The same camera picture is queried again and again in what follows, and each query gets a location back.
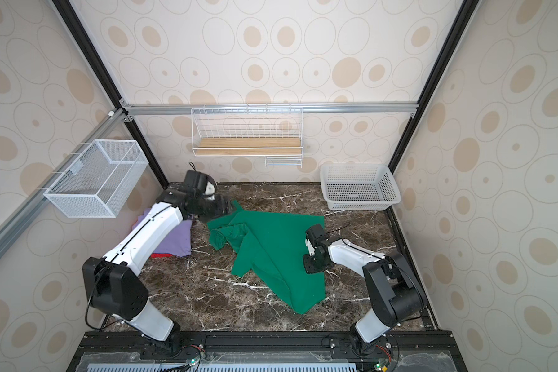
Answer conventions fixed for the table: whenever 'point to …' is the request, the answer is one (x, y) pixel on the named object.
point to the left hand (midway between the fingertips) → (232, 209)
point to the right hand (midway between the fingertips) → (308, 269)
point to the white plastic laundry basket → (349, 187)
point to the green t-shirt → (271, 246)
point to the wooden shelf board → (249, 146)
